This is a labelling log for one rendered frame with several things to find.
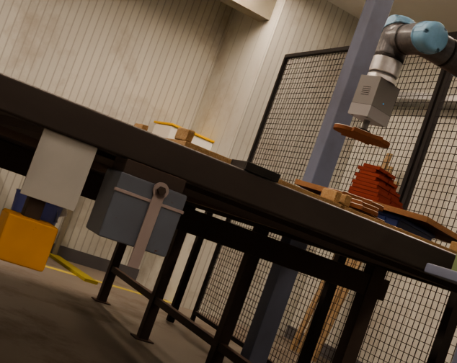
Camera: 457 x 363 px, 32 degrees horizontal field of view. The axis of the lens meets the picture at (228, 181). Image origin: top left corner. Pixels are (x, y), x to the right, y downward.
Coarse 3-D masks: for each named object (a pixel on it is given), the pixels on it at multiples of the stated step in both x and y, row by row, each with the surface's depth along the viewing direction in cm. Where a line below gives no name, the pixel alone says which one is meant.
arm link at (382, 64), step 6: (372, 60) 195; (378, 60) 193; (384, 60) 192; (390, 60) 192; (396, 60) 192; (372, 66) 194; (378, 66) 192; (384, 66) 192; (390, 66) 192; (396, 66) 192; (378, 72) 192; (384, 72) 192; (390, 72) 192; (396, 72) 193; (396, 78) 194
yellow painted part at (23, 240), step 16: (32, 208) 136; (0, 224) 135; (16, 224) 132; (32, 224) 133; (48, 224) 137; (0, 240) 131; (16, 240) 132; (32, 240) 133; (48, 240) 135; (0, 256) 132; (16, 256) 133; (32, 256) 134
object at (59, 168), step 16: (48, 144) 136; (64, 144) 137; (80, 144) 138; (32, 160) 135; (48, 160) 136; (64, 160) 137; (80, 160) 138; (32, 176) 135; (48, 176) 136; (64, 176) 137; (80, 176) 138; (32, 192) 135; (48, 192) 136; (64, 192) 138; (80, 192) 139
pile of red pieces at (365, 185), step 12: (360, 168) 283; (372, 168) 280; (360, 180) 281; (372, 180) 278; (384, 180) 281; (360, 192) 279; (372, 192) 277; (384, 192) 282; (384, 204) 279; (396, 204) 289
